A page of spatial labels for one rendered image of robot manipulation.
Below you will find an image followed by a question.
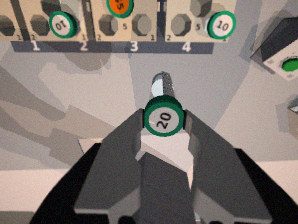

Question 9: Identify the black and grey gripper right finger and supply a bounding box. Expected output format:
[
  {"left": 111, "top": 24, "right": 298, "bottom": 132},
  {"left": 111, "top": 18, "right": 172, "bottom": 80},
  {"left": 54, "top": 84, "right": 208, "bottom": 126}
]
[{"left": 183, "top": 109, "right": 298, "bottom": 224}]

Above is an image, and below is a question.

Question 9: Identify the beige tube rack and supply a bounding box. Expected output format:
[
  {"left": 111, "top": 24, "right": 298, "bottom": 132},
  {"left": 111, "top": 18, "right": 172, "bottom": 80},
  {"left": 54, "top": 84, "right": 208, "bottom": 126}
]
[{"left": 287, "top": 105, "right": 298, "bottom": 140}]

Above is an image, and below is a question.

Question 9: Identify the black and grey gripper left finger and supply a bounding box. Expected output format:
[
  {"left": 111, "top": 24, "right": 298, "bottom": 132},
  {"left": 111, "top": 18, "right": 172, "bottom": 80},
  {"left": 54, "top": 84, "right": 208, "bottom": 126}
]
[{"left": 29, "top": 108, "right": 145, "bottom": 224}]

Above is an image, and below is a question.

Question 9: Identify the beige bucket adapter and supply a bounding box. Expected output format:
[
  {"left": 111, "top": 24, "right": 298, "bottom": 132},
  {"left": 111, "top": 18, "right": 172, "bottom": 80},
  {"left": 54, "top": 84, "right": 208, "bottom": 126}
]
[
  {"left": 0, "top": 0, "right": 31, "bottom": 41},
  {"left": 163, "top": 0, "right": 237, "bottom": 42},
  {"left": 91, "top": 0, "right": 160, "bottom": 42},
  {"left": 19, "top": 0, "right": 96, "bottom": 41}
]

